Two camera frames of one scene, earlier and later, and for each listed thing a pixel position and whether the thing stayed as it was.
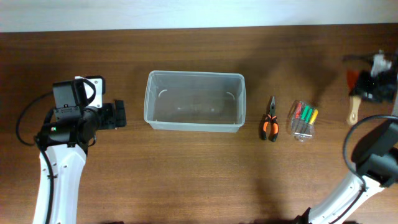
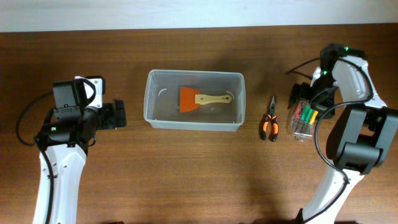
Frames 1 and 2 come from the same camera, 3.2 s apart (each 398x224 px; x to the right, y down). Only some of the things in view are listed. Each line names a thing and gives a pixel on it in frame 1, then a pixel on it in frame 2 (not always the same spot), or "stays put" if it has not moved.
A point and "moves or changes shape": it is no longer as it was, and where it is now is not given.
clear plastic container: (194, 101) stays put
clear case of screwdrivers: (303, 117) stays put
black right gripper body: (374, 86) -> (306, 94)
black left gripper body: (109, 115) stays put
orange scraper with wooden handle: (352, 78) moves or changes shape
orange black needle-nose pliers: (269, 117) stays put
